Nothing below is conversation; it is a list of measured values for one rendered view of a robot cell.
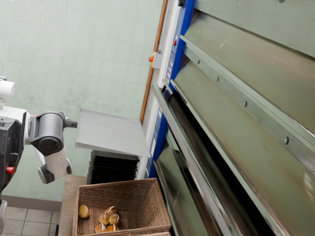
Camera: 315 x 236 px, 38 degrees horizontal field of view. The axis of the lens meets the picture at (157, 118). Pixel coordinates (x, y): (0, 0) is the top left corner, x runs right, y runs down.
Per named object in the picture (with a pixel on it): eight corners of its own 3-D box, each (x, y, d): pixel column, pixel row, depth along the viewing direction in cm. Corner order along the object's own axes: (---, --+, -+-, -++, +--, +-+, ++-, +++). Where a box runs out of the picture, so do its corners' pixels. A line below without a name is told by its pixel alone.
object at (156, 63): (160, 66, 329) (162, 53, 326) (161, 69, 319) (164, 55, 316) (149, 64, 327) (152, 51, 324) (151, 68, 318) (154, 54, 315)
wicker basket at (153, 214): (149, 215, 288) (158, 176, 280) (162, 271, 235) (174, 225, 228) (72, 207, 279) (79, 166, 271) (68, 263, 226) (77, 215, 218)
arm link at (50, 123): (63, 157, 179) (60, 133, 170) (40, 158, 178) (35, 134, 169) (64, 136, 187) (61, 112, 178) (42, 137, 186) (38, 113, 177)
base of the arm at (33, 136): (66, 155, 175) (58, 135, 168) (33, 160, 175) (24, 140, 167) (67, 128, 186) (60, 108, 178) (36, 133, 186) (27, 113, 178)
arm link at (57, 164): (77, 181, 199) (72, 146, 183) (48, 194, 193) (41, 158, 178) (65, 164, 206) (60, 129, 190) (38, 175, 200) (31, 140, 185)
